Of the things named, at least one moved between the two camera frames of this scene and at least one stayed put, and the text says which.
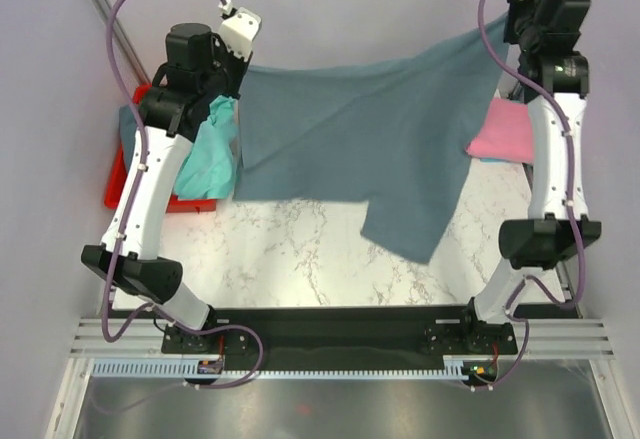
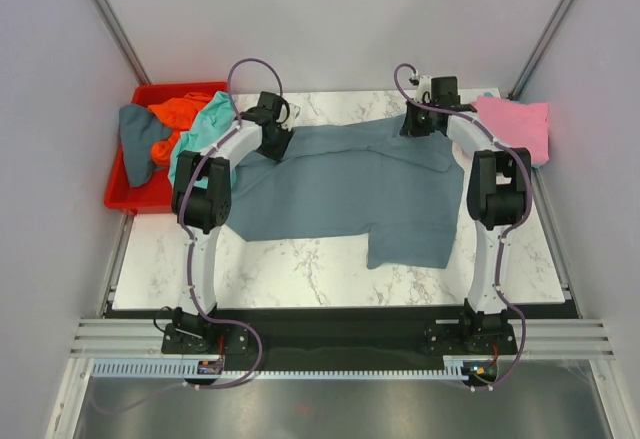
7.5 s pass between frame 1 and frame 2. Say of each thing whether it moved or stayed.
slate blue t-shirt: moved
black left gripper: moved
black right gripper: moved
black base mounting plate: stayed
